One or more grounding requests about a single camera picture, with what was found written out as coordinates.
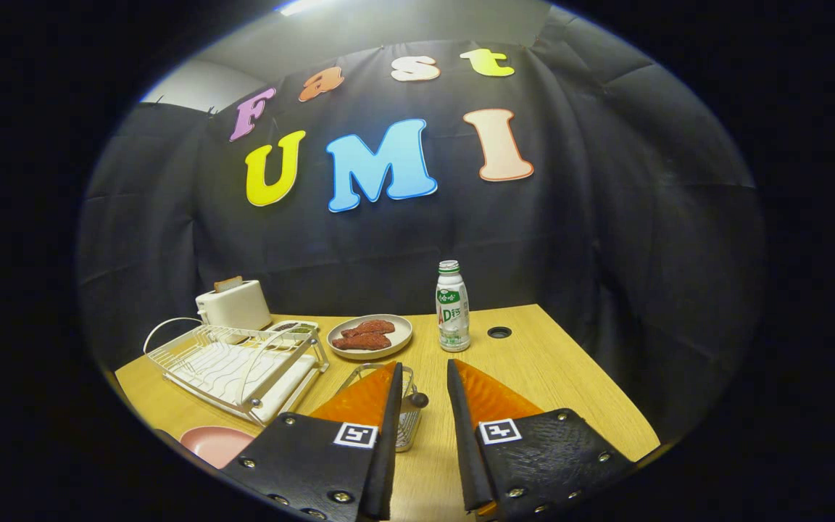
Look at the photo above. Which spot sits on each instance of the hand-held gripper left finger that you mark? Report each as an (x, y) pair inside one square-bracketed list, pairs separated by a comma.
[(387, 449)]

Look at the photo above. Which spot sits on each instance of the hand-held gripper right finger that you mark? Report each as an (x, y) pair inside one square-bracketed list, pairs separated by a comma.
[(464, 449)]

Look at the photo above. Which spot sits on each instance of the pink plate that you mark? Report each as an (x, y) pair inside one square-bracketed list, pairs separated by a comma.
[(214, 444)]

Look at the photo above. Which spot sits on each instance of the beige plate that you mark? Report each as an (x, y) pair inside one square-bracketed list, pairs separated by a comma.
[(401, 335)]

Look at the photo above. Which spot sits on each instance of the red meat piece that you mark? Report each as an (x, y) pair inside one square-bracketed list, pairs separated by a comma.
[(363, 342), (374, 328)]

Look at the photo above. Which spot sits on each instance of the white green drink bottle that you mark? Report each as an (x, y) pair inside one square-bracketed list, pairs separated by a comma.
[(452, 319)]

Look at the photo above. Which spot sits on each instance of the white toaster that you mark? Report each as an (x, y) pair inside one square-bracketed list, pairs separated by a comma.
[(240, 308)]

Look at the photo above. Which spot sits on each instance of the toast slice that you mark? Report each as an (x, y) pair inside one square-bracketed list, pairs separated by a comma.
[(227, 284)]

